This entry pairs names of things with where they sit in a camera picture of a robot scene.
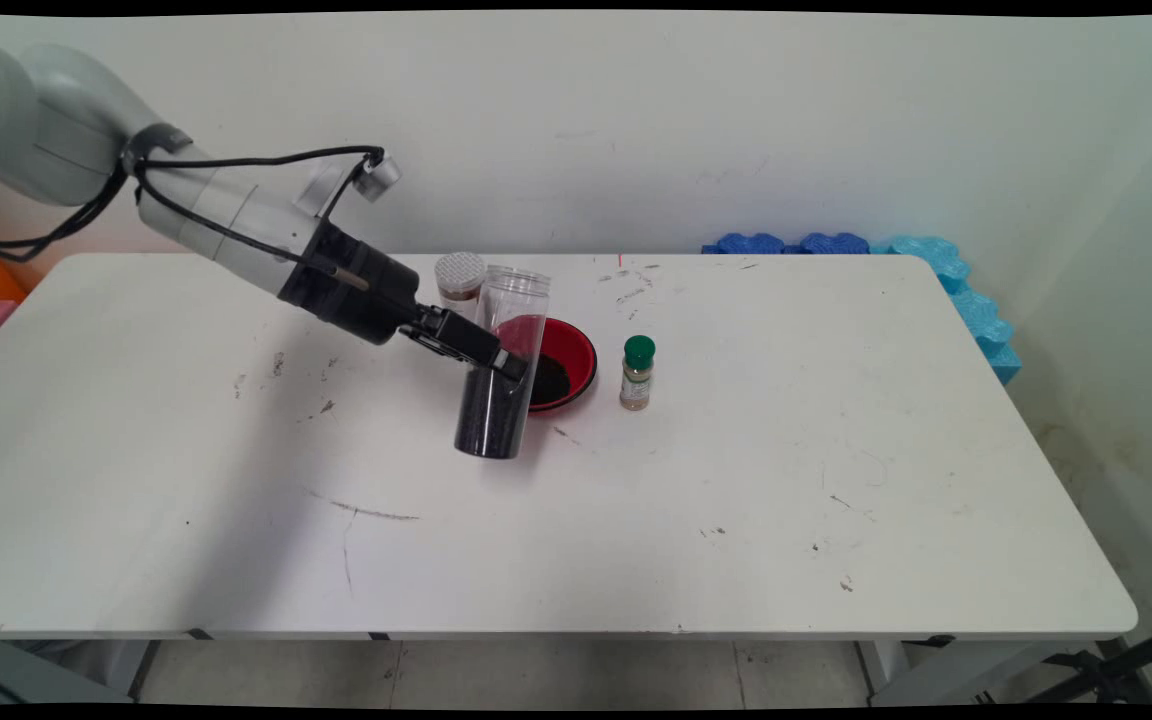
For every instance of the black seeds pile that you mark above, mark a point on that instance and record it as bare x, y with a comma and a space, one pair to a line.
551, 380

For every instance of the clear plastic jar black seeds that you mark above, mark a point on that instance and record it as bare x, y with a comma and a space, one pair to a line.
491, 420

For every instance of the black tripod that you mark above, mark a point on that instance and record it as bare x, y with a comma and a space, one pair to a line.
1116, 665

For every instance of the light blue foam mat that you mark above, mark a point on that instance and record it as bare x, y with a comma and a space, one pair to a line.
976, 310

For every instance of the white perforated lid spice jar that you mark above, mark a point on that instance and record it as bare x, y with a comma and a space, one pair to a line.
458, 272

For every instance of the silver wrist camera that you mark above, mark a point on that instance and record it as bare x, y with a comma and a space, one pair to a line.
376, 175

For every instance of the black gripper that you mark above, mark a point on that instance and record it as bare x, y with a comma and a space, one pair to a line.
351, 285

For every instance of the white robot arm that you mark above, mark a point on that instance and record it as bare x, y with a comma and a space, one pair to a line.
66, 130

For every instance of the grey table leg frame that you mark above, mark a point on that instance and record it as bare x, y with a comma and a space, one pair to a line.
36, 675
936, 675

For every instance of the red bowl black rim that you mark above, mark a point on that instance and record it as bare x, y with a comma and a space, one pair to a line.
576, 360

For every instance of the green cap spice bottle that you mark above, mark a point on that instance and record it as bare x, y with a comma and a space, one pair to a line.
637, 375

